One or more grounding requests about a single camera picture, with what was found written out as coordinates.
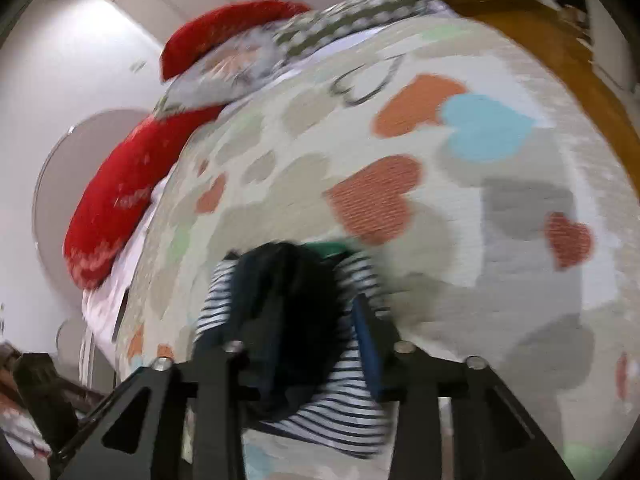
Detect dark denim striped pants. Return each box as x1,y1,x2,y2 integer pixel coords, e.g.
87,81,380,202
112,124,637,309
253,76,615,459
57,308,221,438
192,240,397,459

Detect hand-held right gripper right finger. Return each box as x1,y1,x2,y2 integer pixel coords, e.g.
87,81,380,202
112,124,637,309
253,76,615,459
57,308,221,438
350,294,576,480

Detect white bed sheet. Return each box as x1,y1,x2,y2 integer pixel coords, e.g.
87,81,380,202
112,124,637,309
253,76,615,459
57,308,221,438
81,180,167,357

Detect cluttered white shelf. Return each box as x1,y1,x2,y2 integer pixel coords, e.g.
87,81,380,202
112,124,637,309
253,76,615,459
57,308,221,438
544,0,627,92

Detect grey round panel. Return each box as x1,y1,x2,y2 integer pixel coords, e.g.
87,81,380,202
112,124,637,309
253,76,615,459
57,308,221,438
32,107,152,272

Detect polka dot pillow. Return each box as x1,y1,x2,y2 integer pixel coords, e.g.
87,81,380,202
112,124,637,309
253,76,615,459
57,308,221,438
272,0,437,59

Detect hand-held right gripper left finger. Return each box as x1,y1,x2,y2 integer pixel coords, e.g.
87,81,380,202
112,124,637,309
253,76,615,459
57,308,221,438
49,341,248,480

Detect heart print blanket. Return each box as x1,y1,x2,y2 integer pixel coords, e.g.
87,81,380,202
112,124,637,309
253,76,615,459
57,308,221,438
114,14,640,480

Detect grey patterned pillow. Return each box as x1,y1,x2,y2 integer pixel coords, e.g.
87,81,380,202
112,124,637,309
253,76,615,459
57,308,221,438
154,30,297,117

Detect wooden door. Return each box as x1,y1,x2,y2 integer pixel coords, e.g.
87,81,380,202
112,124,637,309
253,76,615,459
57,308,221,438
424,0,640,187

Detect red pillow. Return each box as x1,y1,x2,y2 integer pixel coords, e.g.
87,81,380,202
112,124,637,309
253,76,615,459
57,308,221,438
62,0,312,292

